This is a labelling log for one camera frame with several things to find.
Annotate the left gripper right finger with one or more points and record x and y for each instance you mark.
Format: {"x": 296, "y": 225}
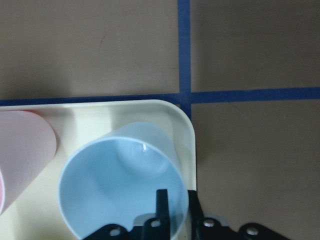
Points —
{"x": 197, "y": 217}

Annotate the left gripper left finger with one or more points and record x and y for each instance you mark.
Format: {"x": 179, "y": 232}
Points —
{"x": 163, "y": 215}

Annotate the light blue cup front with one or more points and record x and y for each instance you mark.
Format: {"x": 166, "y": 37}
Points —
{"x": 114, "y": 180}

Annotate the pink ikea cup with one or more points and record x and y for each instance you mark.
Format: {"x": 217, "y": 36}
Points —
{"x": 27, "y": 144}

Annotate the cream serving tray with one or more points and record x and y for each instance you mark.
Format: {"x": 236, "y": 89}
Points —
{"x": 35, "y": 214}

